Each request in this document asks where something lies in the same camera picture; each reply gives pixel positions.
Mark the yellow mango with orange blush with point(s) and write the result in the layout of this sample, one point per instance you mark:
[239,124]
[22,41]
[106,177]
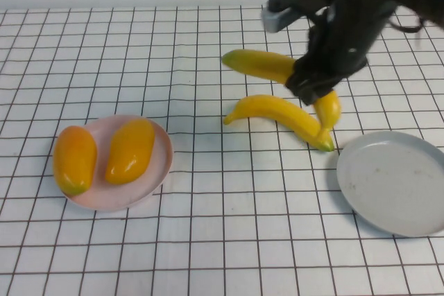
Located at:
[74,159]

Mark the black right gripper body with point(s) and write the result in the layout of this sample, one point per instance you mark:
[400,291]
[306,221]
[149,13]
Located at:
[354,22]

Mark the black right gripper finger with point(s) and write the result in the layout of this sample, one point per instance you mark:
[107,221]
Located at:
[329,86]
[303,82]

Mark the yellow plastic banana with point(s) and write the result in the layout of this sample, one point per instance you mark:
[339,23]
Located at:
[263,63]
[277,110]

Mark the glossy yellow mango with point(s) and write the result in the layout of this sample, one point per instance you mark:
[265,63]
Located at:
[130,154]

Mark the pink round plate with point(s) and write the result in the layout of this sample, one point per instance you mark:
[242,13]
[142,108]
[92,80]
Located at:
[142,188]

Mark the grey round plate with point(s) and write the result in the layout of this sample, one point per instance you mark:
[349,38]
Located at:
[392,185]

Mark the white grid pattern tablecloth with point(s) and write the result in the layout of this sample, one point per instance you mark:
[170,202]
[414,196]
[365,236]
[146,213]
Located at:
[138,60]

